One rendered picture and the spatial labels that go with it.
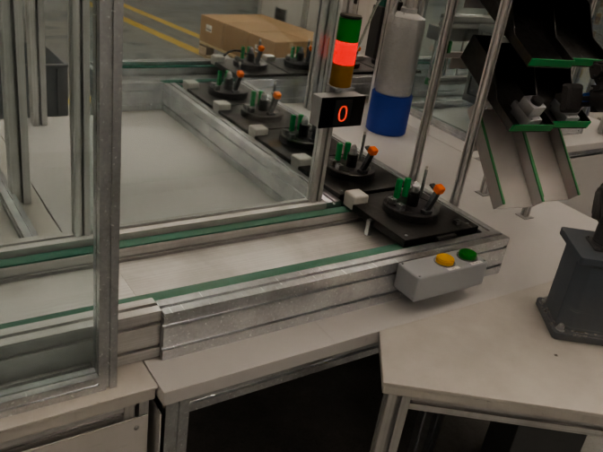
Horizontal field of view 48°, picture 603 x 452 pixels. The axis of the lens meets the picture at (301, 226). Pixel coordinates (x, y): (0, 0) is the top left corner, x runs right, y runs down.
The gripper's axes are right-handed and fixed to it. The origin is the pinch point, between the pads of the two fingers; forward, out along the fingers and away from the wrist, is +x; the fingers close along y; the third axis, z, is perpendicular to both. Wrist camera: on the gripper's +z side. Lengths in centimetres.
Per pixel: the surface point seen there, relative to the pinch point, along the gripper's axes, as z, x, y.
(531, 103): -2.2, 12.6, 1.7
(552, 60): 7.9, 8.7, 0.6
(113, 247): -23, -16, 105
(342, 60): 6, 20, 50
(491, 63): 6.9, 19.7, 9.2
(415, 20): 22, 95, -17
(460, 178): -22.5, 27.2, 9.5
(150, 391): -50, -10, 99
